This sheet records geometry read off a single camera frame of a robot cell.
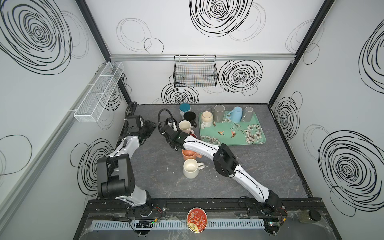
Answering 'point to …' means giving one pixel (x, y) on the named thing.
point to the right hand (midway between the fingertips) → (170, 131)
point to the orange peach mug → (187, 154)
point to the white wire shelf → (90, 107)
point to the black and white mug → (190, 116)
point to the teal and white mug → (183, 108)
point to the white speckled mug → (191, 168)
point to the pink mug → (185, 126)
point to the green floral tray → (231, 133)
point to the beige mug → (207, 119)
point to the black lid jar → (306, 216)
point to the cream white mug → (192, 133)
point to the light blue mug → (235, 115)
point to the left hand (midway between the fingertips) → (156, 123)
